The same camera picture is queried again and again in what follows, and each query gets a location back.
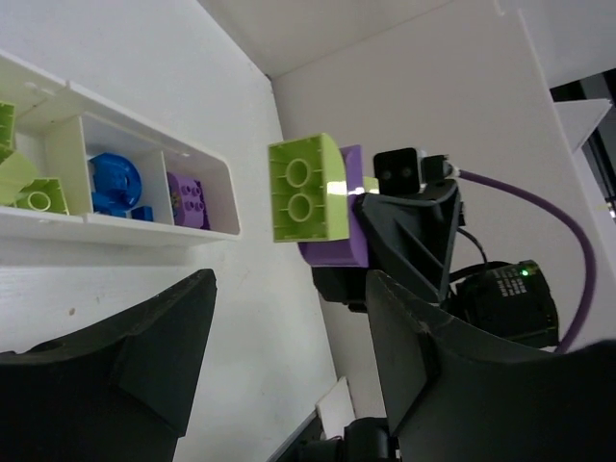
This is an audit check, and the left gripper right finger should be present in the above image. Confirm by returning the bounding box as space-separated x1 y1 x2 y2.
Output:
366 271 615 461

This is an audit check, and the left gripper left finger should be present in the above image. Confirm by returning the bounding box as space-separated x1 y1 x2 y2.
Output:
1 269 217 461

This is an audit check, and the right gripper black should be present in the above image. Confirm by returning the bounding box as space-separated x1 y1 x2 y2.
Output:
312 185 559 348

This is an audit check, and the light purple lego brick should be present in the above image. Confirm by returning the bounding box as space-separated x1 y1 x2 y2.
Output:
167 171 211 230

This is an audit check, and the blue round lego piece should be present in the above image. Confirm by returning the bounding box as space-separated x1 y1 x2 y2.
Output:
90 152 142 217

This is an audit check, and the lime green lego brick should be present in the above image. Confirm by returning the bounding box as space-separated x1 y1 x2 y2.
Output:
0 101 39 206
12 178 69 215

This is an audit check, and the small blue lego piece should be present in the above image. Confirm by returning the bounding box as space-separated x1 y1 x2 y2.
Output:
131 206 154 222

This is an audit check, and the white divided tray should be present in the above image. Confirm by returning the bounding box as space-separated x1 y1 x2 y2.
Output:
1 54 241 247

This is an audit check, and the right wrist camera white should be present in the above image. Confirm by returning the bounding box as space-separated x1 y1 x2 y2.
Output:
372 147 453 196

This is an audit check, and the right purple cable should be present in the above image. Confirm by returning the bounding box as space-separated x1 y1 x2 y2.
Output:
451 167 598 355

